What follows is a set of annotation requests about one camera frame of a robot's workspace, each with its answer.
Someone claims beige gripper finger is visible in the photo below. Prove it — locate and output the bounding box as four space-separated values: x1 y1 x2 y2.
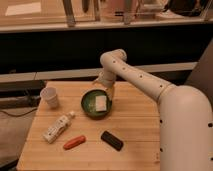
92 78 101 85
106 86 115 101

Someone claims white sponge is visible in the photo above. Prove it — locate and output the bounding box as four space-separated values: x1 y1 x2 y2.
95 96 107 112

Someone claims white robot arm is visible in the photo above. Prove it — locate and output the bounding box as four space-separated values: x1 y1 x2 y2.
96 49 213 171

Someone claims green ceramic bowl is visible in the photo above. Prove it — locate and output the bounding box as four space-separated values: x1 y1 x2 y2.
81 89 112 119

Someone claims black rectangular block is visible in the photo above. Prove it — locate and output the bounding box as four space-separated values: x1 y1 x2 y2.
101 131 124 151

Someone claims white paper cup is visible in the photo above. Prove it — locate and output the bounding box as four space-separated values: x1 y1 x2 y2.
40 87 59 109

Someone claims orange carrot toy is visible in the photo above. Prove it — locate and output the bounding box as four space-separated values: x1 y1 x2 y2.
63 135 86 150

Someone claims wooden table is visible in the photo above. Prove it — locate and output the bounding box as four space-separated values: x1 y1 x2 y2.
17 81 160 171

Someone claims white plastic bottle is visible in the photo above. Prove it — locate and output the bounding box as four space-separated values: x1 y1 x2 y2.
43 111 75 143

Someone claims black cable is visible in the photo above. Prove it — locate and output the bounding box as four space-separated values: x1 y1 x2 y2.
0 107 38 118

